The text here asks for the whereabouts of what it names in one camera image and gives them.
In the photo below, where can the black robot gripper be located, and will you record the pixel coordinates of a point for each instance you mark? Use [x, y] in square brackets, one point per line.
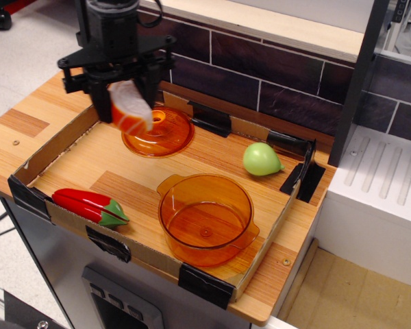
[113, 50]

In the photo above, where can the orange transparent pot lid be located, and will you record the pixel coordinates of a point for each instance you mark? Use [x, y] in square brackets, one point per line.
[172, 132]

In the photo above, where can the orange transparent plastic pot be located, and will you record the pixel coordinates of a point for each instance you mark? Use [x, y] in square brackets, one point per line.
[207, 219]

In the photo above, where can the red toy chili pepper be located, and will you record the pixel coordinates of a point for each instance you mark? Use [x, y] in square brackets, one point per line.
[98, 208]

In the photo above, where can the black caster wheel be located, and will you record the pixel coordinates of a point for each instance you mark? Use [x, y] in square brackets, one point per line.
[5, 20]

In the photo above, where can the green toy pear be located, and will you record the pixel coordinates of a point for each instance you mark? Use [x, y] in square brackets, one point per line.
[260, 159]

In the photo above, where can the grey oven control panel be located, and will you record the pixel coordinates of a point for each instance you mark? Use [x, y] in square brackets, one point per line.
[117, 307]

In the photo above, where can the white dish drainer sink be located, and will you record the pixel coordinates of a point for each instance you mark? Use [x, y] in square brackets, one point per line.
[366, 215]

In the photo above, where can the dark grey vertical post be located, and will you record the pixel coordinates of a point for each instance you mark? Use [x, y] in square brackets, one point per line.
[350, 111]

